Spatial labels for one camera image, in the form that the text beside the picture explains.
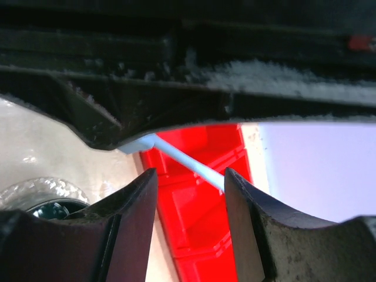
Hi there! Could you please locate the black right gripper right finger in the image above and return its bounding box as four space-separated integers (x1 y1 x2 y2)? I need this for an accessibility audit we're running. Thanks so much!
224 169 375 281

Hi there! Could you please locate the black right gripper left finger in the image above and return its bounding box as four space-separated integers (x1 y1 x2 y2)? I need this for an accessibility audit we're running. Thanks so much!
1 169 158 281

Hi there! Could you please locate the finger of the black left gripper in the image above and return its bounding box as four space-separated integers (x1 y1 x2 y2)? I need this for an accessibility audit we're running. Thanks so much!
1 1 375 150

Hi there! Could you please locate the dark green mug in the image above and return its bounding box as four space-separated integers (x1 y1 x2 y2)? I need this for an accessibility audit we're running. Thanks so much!
26 199 89 220

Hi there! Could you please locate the clear textured oval tray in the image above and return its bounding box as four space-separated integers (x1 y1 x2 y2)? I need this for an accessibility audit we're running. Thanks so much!
1 177 90 212

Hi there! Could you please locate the red right bin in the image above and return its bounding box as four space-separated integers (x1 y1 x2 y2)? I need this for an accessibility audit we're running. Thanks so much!
173 239 238 282

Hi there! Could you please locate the red bin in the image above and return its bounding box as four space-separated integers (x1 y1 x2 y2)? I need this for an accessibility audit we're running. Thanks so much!
173 239 238 282
140 124 245 178
155 151 253 256

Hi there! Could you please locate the red middle bin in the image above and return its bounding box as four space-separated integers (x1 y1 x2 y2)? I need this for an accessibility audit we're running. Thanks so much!
155 151 253 256

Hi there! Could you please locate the red left bin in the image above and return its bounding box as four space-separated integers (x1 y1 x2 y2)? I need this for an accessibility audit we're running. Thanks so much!
140 124 245 178

